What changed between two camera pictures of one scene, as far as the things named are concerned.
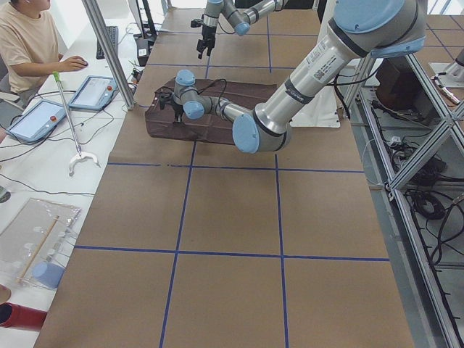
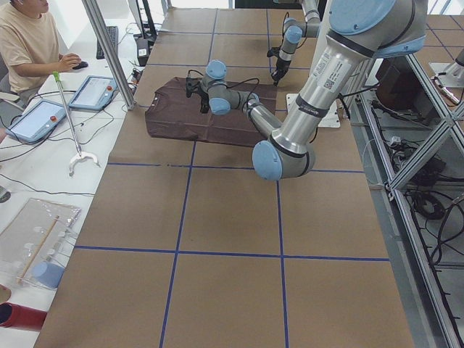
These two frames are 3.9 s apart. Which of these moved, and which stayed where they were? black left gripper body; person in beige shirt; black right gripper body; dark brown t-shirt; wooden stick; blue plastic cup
Moved: black left gripper body; black right gripper body
Stayed: person in beige shirt; wooden stick; dark brown t-shirt; blue plastic cup
